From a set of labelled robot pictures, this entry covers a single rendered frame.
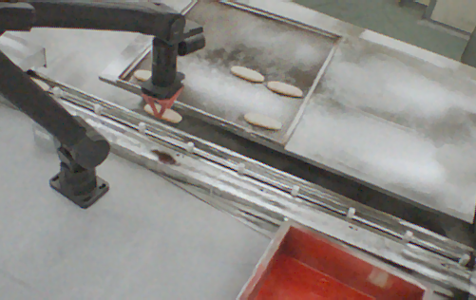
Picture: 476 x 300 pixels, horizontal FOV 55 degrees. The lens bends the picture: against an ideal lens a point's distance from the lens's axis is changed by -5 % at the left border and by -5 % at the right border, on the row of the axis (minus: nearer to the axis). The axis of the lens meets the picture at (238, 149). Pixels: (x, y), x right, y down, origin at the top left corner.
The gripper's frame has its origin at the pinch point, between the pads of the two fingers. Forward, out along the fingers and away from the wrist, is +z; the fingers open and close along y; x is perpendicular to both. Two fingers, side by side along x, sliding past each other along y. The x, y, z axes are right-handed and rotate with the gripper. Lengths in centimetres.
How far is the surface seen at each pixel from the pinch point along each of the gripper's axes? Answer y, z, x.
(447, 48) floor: 303, 96, -90
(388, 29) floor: 299, 95, -38
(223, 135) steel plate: 12.2, 11.3, -12.2
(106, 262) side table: -36.9, 11.0, -8.6
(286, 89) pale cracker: 27.0, 0.6, -23.0
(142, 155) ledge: -9.6, 7.1, -0.2
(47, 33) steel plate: 27, 11, 62
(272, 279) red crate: -24.1, 10.8, -40.2
